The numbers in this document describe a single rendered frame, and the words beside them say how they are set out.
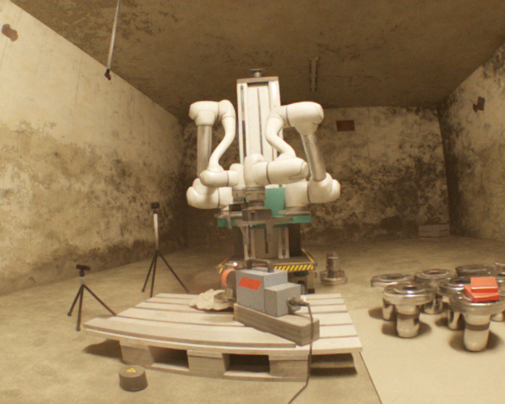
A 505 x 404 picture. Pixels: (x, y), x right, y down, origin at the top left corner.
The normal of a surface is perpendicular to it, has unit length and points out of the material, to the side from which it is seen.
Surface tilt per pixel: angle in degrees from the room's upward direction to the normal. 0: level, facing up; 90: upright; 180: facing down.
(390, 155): 90
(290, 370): 90
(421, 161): 90
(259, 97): 90
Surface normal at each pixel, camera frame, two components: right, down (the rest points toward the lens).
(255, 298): -0.79, 0.00
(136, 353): -0.18, -0.04
